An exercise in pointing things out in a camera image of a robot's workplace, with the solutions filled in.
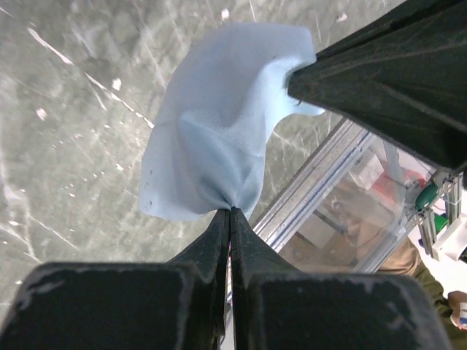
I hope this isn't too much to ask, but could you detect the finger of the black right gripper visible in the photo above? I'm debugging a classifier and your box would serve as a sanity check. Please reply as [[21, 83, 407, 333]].
[[288, 1, 466, 171]]

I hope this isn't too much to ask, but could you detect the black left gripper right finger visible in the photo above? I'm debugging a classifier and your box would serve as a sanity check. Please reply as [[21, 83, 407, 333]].
[[230, 208, 451, 349]]

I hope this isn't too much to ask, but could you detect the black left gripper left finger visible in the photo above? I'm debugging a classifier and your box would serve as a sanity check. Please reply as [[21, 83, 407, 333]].
[[1, 210, 230, 349]]

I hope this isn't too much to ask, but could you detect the light blue cleaning cloth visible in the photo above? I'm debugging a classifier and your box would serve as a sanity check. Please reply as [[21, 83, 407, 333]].
[[139, 23, 322, 221]]

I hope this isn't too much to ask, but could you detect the olive sleeve forearm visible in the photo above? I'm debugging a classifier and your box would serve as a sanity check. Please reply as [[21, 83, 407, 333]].
[[379, 238, 453, 318]]

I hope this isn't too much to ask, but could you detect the person hand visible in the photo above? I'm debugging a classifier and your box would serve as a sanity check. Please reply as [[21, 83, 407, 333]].
[[448, 291, 466, 330]]

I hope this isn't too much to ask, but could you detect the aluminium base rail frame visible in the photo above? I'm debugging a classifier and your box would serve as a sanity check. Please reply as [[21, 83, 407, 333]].
[[255, 120, 466, 273]]

